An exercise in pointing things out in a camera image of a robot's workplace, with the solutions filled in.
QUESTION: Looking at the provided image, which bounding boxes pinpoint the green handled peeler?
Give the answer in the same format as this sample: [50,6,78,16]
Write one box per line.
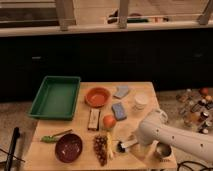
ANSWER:
[40,129,72,143]

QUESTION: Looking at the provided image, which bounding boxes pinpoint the orange fruit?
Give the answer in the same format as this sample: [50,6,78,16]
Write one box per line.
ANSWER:
[103,115,116,130]

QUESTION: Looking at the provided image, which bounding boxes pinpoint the metal cup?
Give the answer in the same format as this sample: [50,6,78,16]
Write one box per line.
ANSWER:
[154,142,172,159]

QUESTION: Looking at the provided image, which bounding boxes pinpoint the blue sponge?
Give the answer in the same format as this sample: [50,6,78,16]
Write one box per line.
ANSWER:
[112,103,127,121]

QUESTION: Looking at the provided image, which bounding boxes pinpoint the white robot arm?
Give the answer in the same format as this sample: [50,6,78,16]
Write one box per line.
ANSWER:
[135,109,213,163]

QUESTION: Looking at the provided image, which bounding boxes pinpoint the wooden block eraser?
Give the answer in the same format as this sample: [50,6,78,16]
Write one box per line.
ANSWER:
[88,108,100,131]

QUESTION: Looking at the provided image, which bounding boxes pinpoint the black cable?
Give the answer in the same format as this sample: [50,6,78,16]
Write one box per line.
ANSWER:
[176,160,213,171]

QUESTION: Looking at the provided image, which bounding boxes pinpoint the bunch of brown grapes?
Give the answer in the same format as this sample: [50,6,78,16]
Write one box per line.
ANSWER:
[93,135,107,166]

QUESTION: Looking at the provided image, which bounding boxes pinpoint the orange red bowl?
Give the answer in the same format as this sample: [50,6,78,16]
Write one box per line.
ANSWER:
[85,87,110,108]

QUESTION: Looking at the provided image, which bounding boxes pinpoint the white plastic cup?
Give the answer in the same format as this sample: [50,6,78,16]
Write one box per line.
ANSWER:
[134,93,149,110]

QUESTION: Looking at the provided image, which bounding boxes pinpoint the dark maroon bowl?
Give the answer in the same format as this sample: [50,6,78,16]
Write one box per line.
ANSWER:
[55,134,83,163]

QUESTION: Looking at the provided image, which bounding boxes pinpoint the green plastic tray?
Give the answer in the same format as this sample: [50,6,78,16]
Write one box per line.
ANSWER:
[29,76,81,120]

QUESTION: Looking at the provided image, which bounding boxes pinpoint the black stand pole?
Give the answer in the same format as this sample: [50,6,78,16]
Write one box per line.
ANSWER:
[4,127,20,171]

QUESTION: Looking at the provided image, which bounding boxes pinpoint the yellow corn piece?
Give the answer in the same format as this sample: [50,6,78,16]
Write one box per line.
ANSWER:
[107,132,114,159]

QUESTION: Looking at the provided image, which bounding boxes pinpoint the white handled dish brush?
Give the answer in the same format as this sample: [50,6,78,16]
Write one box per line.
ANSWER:
[117,139,138,153]

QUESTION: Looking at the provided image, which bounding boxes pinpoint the grey blue cloth piece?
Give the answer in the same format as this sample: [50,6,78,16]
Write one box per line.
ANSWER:
[114,85,130,99]

